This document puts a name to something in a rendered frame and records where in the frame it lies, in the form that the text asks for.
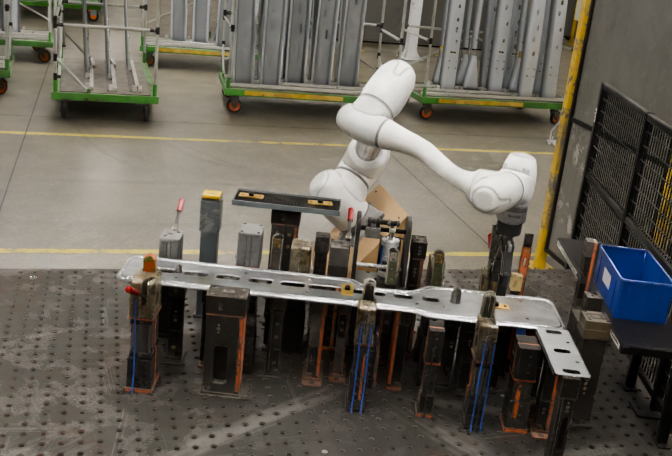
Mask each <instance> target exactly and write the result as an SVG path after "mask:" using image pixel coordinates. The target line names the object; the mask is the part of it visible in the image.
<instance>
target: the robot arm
mask: <svg viewBox="0 0 672 456"><path fill-rule="evenodd" d="M415 78H416V76H415V73H414V70H413V68H412V67H411V66H410V65H409V64H408V63H406V62H404V61H402V60H391V61H389V62H387V63H385V64H384V65H382V66H381V67H380V68H379V69H378V70H377V71H376V72H375V74H374V75H373V76H372V77H371V79H370V80H369V81H368V83H367V84H366V86H365V87H364V89H363V91H362V93H361V95H360V96H359V98H358V99H357V100H356V101H355V102H354V103H353V104H347V105H345V106H343V107H342V108H341V109H340V110H339V112H338V114H337V118H336V122H337V125H338V126H339V127H340V128H341V130H342V131H343V132H344V133H345V134H346V135H348V136H349V137H351V138H352V139H353V140H352V141H351V143H350V144H349V146H348V148H347V150H346V152H345V154H344V156H343V158H342V160H341V161H340V163H339V165H338V167H337V168H336V170H325V171H323V172H321V173H319V174H318V175H316V176H315V178H314V179H313V180H312V182H311V184H310V196H317V197H326V198H335V199H342V202H341V213H340V217H339V216H330V215H324V217H325V218H326V219H328V220H329V221H330V222H331V223H332V224H333V225H334V226H336V227H337V228H338V229H339V230H340V232H339V234H340V236H339V237H338V240H346V239H345V236H346V233H347V230H348V221H347V218H348V209H349V208H350V207H352V208H354V215H353V222H352V225H351V233H352V234H351V235H352V239H351V242H350V244H351V246H352V247H353V246H354V238H355V229H356V221H357V213H358V211H362V220H361V225H365V222H366V218H368V217H372V218H375V219H377V217H378V218H380V219H383V218H384V216H385V214H384V213H383V212H382V211H378V210H377V209H376V208H375V207H374V206H373V204H372V203H371V202H366V201H365V199H366V195H367V191H368V190H369V189H370V187H371V186H372V185H373V184H374V182H375V181H376V180H377V178H378V177H379V176H380V174H381V173H382V171H383V169H384V168H385V166H386V164H387V162H388V160H389V157H390V151H396V152H401V153H405V154H409V155H412V156H414V157H416V158H418V159H420V160H421V161H422V162H424V163H425V164H426V165H427V166H428V167H429V168H431V169H432V170H433V171H434V172H435V173H436V174H438V175H439V176H440V177H441V178H442V179H444V180H445V181H446V182H448V183H449V184H451V185H452V186H454V187H456V188H458V189H459V190H461V191H463V192H464V193H465V194H466V196H467V200H468V201H469V202H471V203H472V205H473V207H474V208H475V209H476V210H477V211H479V212H481V213H483V214H488V215H494V214H497V215H496V217H497V219H498V221H497V226H496V231H497V232H498V233H499V237H498V241H497V245H496V249H495V253H494V256H495V257H494V259H495V260H494V263H493V269H492V274H491V279H490V280H491V281H494V282H497V287H496V293H495V294H496V296H503V297H505V295H506V290H507V285H508V279H509V277H510V276H511V268H512V260H513V252H514V248H515V245H514V241H513V237H517V236H519V235H520V234H521V230H522V225H523V223H525V221H526V216H527V211H528V208H529V207H528V206H529V203H530V200H531V199H532V197H533V193H534V189H535V184H536V178H537V164H536V159H535V158H534V157H532V156H531V155H529V154H527V153H522V152H515V153H510V155H509V156H508V157H507V159H506V160H505V162H504V164H503V168H502V169H501V170H500V171H493V170H486V169H479V170H477V171H475V172H470V171H466V170H463V169H461V168H459V167H457V166H456V165H454V164H453V163H452V162H451V161H450V160H449V159H448V158H447V157H446V156H444V155H443V154H442V153H441V152H440V151H439V150H438V149H437V148H436V147H435V146H434V145H432V144H431V143H429V142H428V141H426V140H425V139H423V138H421V137H420V136H418V135H416V134H414V133H412V132H410V131H409V130H407V129H405V128H404V127H402V126H400V125H399V124H397V123H396V122H394V121H393V118H394V117H395V116H397V115H398V114H399V113H400V112H401V110H402V109H403V107H404V105H405V104H406V102H407V101H408V99H409V97H410V94H411V92H412V91H413V89H414V85H415Z"/></svg>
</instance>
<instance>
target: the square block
mask: <svg viewBox="0 0 672 456"><path fill-rule="evenodd" d="M611 325H612V323H611V321H610V319H609V318H608V316H607V314H606V313H604V312H595V311H585V310H581V313H580V317H579V320H578V324H577V328H578V330H577V335H576V340H575V344H576V346H577V348H578V350H579V353H580V355H581V357H582V359H583V361H584V363H585V365H586V367H587V369H588V371H589V373H590V375H591V378H590V379H589V378H583V377H580V379H581V384H580V388H579V393H578V398H577V400H575V403H574V407H573V412H572V417H571V421H570V426H569V428H578V429H588V430H589V429H590V425H589V423H588V421H590V417H591V412H592V408H593V403H594V399H595V394H596V390H597V385H598V381H599V376H600V372H601V367H602V363H603V358H604V354H605V349H606V345H607V341H609V337H610V332H611Z"/></svg>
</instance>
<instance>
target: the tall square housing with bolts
mask: <svg viewBox="0 0 672 456"><path fill-rule="evenodd" d="M264 227H265V226H264V225H261V224H252V223H242V224H241V226H240V228H239V231H238V242H237V256H236V265H235V266H243V267H252V268H259V267H260V263H261V260H262V249H263V237H264ZM257 306H258V296H250V300H249V308H248V311H247V313H251V314H257Z"/></svg>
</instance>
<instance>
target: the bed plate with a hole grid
mask: <svg viewBox="0 0 672 456"><path fill-rule="evenodd" d="M119 271H120V269H0V456H538V455H537V453H538V452H539V451H540V452H545V447H546V442H547V440H539V439H534V438H532V436H531V433H530V430H529V427H528V424H527V426H526V428H527V435H525V434H522V435H515V434H510V433H508V432H503V428H502V424H501V425H500V424H498V423H500V422H501V421H500V422H499V421H497V419H498V418H496V416H497V415H500V412H502V407H503V403H504V402H503V401H504V396H505V390H506V388H508V384H509V378H510V373H511V372H510V370H509V372H505V377H500V376H498V381H497V387H496V390H497V395H491V394H487V398H486V404H485V410H484V415H483V421H484V422H482V424H483V426H482V427H483V430H482V432H481V433H478V432H476V433H474V432H470V433H468V432H465V433H463V432H458V430H457V429H456V428H458V427H461V426H460V425H461V420H460V418H459V415H457V413H460V410H461V409H462V403H463V398H461V397H455V396H454V391H453V386H452V381H451V380H450V387H451V388H450V391H447V390H438V389H435V387H434V402H433V408H432V411H433V417H436V418H437V420H435V421H434V422H433V421H432V419H431V420H430V418H424V419H423V418H421V417H416V415H415V414H414V413H413V411H412V410H411V409H412V407H411V406H412V405H413V404H411V402H412V403H415V402H416V401H417V397H418V390H419V386H416V378H415V375H416V369H417V366H418V363H417V362H413V361H412V358H413V357H409V356H404V363H403V371H402V378H401V391H397V390H387V389H385V368H387V359H386V364H378V368H377V375H376V383H375V389H367V392H366V400H365V401H366V402H367V403H366V404H368V406H366V407H370V409H367V410H370V412H368V413H369V415H368V416H367V415H364V417H361V416H360V415H354V414H350V413H349V412H344V410H345V408H342V407H343V406H344V405H341V404H343V403H341V401H342V400H343V399H341V397H342V396H341V395H346V393H347V391H348V383H349V374H350V367H352V361H353V356H351V355H345V358H344V363H346V381H345V383H336V382H329V369H330V362H332V361H334V355H333V354H331V353H328V352H329V351H323V350H322V352H321V359H323V360H324V364H323V375H322V385H321V387H313V386H304V385H302V384H301V381H302V374H303V367H304V360H305V358H308V350H306V349H309V344H308V345H306V344H305V343H304V345H306V347H305V348H304V349H303V350H305V351H304V352H302V355H301V356H299V355H298V356H295V357H294V356H293V355H294V353H293V354H290V355H288V354H284V353H283V352H282V353H281V357H282V358H290V359H291V365H290V371H289V377H288V379H287V380H283V379H274V378H265V377H256V376H254V371H255V367H256V363H257V359H258V355H263V356H266V353H267V352H266V351H261V348H262V345H263V340H264V328H265V326H263V325H262V321H263V317H264V308H265V297H258V306H257V323H256V326H257V332H256V334H257V335H256V336H260V337H256V344H255V345H256V346H255V360H254V364H253V368H252V372H251V374H242V383H248V384H252V385H253V386H252V390H251V395H250V399H249V400H247V401H243V400H234V399H225V398H215V397H206V396H197V395H191V394H190V390H191V388H192V385H193V382H194V380H195V378H202V375H203V374H194V373H193V372H194V369H195V366H196V364H197V361H198V359H199V356H200V341H201V325H202V319H200V318H193V314H194V312H195V309H196V301H197V290H194V289H187V292H186V294H185V311H184V328H183V347H182V349H186V350H187V353H186V355H185V358H184V360H183V363H182V365H181V366H172V365H163V364H161V362H162V360H163V357H164V355H165V353H166V351H167V347H168V339H167V338H158V339H159V359H158V373H159V376H161V377H162V378H161V380H162V382H161V385H159V386H158V387H156V386H154V389H153V391H152V394H153V396H150V395H147V394H143V393H133V394H128V393H130V392H125V393H124V394H123V395H121V393H122V392H121V390H122V389H123V388H124V387H125V386H126V377H127V358H128V356H129V351H130V348H131V323H130V319H127V317H128V315H129V293H126V292H125V288H126V287H127V286H130V283H129V282H123V281H120V280H118V279H117V277H116V276H117V273H118V272H119ZM480 271H481V269H474V270H471V269H461V270H458V269H445V275H444V284H443V287H448V288H455V287H458V288H460V289H467V290H476V291H477V289H478V283H479V277H480ZM576 283H577V279H576V277H575V275H574V274H573V272H572V270H571V269H528V272H527V277H526V282H525V288H524V293H523V296H531V297H540V298H546V299H549V300H551V301H552V302H553V304H554V305H555V307H556V309H557V311H558V313H559V315H560V317H561V319H562V321H563V323H564V325H565V330H567V325H568V320H569V315H570V310H571V305H572V304H574V303H573V296H574V293H575V288H576ZM609 341H610V343H611V346H606V349H605V354H604V358H603V363H602V367H601V372H600V376H599V381H598V385H597V390H596V394H595V399H594V403H593V408H592V412H591V417H590V421H588V423H589V425H590V429H589V430H588V429H578V428H569V431H568V435H567V440H566V445H565V449H564V454H563V456H672V431H670V435H669V439H668V444H669V445H670V447H671V450H665V449H658V448H657V446H656V444H655V442H654V441H653V439H652V437H651V435H652V434H653V435H656V433H657V429H658V425H659V421H660V420H653V419H644V418H638V417H636V415H635V413H634V411H633V409H632V407H631V406H630V404H629V400H637V401H646V402H650V401H651V396H650V395H649V393H648V391H647V390H646V388H645V386H644V384H643V383H642V381H641V379H640V378H639V376H637V380H636V384H635V386H636V388H637V390H638V392H628V391H626V390H625V388H624V386H623V384H622V383H621V380H625V378H626V374H627V369H628V365H629V359H628V358H627V356H626V355H623V354H620V352H619V350H618V349H617V347H616V345H615V344H614V342H613V340H612V339H611V337H610V338H609ZM432 422H433V423H432Z"/></svg>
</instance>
